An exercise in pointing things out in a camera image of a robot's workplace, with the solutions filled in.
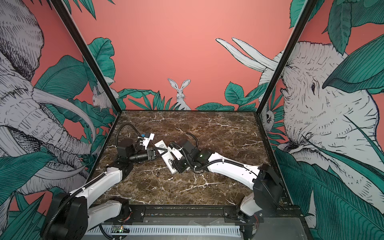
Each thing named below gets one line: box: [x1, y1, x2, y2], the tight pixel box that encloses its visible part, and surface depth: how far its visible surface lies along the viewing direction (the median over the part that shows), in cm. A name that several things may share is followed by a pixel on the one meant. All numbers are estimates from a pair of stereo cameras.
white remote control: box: [154, 139, 177, 175], surface depth 77 cm
